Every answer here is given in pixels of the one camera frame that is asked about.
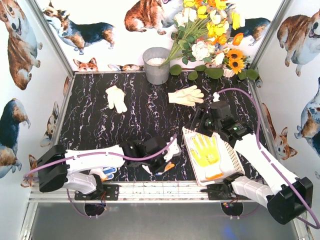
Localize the grey metal bucket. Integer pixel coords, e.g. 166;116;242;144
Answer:
142;47;170;85

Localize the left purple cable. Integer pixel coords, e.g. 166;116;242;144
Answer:
23;133;178;180

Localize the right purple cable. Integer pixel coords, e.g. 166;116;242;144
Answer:
219;87;320;230

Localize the cream glove back left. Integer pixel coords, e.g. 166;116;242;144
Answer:
105;85;128;114

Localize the cream glove back right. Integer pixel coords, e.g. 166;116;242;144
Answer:
168;85;204;107

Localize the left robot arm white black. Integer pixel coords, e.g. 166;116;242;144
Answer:
37;135;181;195

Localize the sunflower pot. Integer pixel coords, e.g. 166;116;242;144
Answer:
222;48;251;78

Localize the purple cable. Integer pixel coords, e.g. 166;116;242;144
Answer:
219;87;320;230
23;133;178;180

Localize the blue dotted glove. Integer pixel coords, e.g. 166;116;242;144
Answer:
89;167;117;182
142;161;175;176

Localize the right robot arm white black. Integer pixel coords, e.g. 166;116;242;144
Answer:
183;101;313;225

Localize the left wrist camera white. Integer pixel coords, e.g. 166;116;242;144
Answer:
163;142;182;162

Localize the white perforated storage basket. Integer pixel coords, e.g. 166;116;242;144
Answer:
182;127;245;186

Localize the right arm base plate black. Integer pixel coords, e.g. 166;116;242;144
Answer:
200;183;249;200

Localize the cream glove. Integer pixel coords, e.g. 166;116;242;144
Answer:
105;85;128;114
168;85;204;107

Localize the artificial flower bouquet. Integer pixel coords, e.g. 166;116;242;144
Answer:
162;0;246;65

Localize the yellow dotted white glove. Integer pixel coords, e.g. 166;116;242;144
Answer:
190;133;224;181

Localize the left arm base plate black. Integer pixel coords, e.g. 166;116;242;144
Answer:
74;184;120;201

